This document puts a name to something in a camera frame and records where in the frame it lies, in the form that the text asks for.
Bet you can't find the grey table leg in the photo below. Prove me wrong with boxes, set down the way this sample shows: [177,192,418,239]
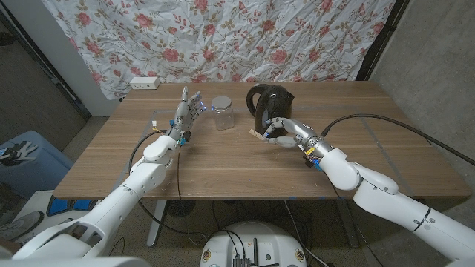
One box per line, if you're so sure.
[333,199,360,248]

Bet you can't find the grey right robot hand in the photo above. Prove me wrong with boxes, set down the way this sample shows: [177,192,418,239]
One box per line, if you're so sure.
[262,116,334,165]

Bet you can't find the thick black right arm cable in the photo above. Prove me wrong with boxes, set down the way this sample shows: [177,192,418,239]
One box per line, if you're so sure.
[321,113,475,167]

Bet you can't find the clear jar with metal lid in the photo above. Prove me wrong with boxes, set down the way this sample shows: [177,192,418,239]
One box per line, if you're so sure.
[211,96,235,131]

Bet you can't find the white power strip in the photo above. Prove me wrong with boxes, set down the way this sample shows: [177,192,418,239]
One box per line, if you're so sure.
[129,76,161,90]

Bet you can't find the white board with blue patches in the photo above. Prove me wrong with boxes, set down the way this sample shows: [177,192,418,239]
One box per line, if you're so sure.
[14,189,101,225]

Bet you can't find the thin black left hand cable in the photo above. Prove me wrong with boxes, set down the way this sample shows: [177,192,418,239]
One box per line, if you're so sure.
[176,143,184,201]

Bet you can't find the floral backdrop sheet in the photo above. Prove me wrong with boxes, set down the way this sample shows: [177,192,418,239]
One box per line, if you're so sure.
[40,0,397,100]

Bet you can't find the white table leg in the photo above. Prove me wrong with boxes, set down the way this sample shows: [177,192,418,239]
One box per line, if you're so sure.
[146,199,168,248]

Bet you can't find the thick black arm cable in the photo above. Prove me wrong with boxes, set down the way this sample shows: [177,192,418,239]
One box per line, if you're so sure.
[128,129,209,242]
[321,113,475,167]

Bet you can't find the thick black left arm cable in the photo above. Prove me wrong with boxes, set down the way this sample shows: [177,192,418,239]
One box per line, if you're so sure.
[128,129,209,242]

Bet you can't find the white robot mobile base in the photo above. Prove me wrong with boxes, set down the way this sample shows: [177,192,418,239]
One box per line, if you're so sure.
[200,221,308,267]

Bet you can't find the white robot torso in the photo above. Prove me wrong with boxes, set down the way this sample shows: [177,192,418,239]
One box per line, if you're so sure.
[0,255,151,267]

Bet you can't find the black backdrop stand pole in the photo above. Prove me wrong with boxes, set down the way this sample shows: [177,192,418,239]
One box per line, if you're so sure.
[356,0,411,82]

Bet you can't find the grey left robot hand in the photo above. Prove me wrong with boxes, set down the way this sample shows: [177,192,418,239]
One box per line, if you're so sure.
[166,85,208,146]

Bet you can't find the black and white gloves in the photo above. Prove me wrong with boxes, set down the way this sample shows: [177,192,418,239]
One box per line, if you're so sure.
[0,140,39,167]

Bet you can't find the blue storage bin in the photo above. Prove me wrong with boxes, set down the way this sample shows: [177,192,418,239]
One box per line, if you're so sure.
[0,129,74,200]

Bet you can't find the black round fan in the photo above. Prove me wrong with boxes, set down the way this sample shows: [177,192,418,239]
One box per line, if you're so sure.
[166,200,197,218]

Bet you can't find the black electric kettle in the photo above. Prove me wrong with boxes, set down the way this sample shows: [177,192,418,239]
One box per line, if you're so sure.
[246,83,295,138]

